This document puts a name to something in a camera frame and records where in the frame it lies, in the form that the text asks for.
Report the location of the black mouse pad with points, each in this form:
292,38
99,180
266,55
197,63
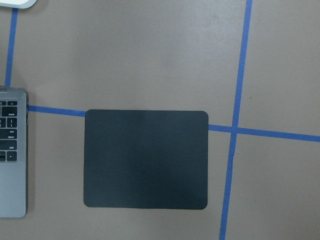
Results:
146,159

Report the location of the grey laptop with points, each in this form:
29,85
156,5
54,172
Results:
13,152

